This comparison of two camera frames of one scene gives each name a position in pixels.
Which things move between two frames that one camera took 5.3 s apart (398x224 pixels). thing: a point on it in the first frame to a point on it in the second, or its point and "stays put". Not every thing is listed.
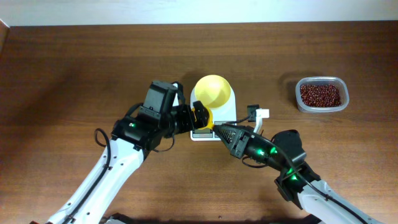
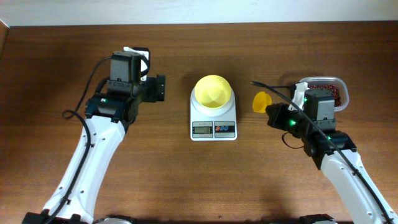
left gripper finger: [201, 114] to [161, 83]
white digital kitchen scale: [225, 114] stays put
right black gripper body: [258, 150] to [289, 120]
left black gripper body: [173, 124] to [145, 93]
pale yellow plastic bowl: [212, 91] stays put
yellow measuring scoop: [210, 124] to [260, 100]
